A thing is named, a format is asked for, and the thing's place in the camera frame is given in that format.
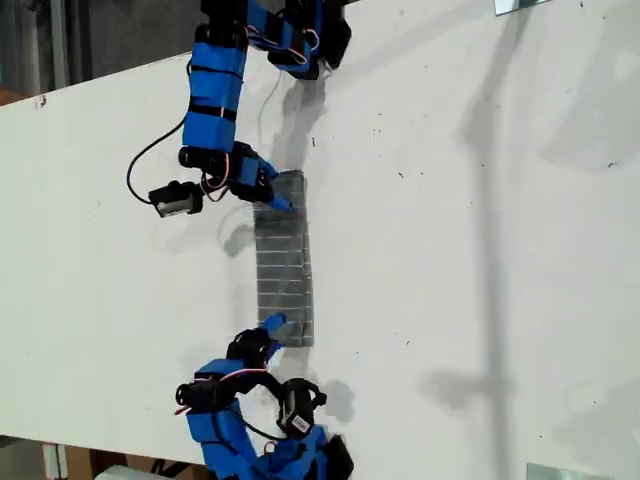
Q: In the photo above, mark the grey striped square towel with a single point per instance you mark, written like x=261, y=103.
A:
x=282, y=260

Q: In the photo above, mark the pale plastic container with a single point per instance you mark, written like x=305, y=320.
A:
x=122, y=474

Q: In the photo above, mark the brown cardboard box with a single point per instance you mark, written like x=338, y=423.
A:
x=80, y=465

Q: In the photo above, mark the grey metal pole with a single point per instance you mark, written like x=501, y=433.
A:
x=59, y=40

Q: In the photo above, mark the brown board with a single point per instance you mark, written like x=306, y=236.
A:
x=10, y=97

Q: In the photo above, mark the black camera stalk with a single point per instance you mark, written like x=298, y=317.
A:
x=272, y=385

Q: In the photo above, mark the black camera box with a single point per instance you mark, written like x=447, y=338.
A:
x=299, y=407
x=175, y=200

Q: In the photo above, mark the white post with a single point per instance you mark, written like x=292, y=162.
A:
x=54, y=462

